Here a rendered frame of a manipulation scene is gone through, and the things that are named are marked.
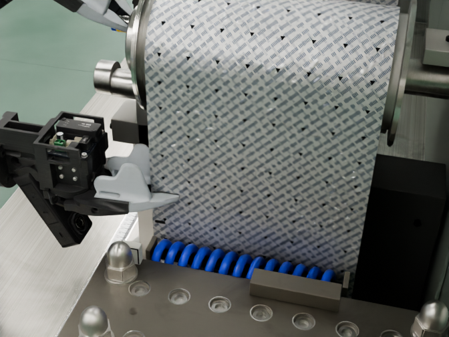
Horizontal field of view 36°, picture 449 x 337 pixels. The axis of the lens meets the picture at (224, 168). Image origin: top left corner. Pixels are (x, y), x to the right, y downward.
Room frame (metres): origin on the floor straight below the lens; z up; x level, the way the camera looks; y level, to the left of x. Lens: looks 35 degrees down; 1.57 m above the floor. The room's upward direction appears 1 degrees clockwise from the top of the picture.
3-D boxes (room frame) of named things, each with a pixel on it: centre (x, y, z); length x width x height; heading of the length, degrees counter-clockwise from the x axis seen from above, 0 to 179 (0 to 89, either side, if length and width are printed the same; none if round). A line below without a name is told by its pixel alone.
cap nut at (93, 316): (0.46, 0.12, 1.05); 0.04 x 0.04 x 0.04
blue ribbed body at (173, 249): (0.57, -0.03, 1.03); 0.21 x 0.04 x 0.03; 77
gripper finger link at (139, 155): (0.64, 0.09, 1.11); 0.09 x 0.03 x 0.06; 78
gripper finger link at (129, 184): (0.61, 0.10, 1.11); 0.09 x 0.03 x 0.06; 76
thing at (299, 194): (0.60, -0.03, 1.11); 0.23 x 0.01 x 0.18; 77
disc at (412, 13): (0.62, -0.17, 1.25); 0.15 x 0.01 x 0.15; 167
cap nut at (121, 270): (0.56, 0.11, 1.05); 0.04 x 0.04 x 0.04
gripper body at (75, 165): (0.65, 0.20, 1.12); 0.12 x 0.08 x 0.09; 77
